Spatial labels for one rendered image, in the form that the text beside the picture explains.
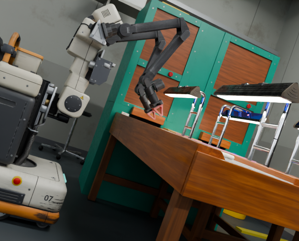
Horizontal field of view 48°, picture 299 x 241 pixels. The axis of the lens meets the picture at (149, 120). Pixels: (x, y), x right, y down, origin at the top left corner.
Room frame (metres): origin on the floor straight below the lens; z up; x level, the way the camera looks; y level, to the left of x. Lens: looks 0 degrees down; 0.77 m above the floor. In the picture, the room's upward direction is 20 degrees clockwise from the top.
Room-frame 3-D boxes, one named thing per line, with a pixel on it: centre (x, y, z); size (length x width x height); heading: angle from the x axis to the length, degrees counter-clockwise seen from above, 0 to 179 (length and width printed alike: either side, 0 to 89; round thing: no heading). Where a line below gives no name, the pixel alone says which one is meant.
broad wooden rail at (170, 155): (2.04, 0.00, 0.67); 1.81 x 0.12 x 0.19; 15
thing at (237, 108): (2.66, -0.61, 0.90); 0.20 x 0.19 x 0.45; 15
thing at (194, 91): (2.54, -0.15, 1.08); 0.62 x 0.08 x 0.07; 15
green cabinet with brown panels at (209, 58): (3.33, -0.25, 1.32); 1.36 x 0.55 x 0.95; 105
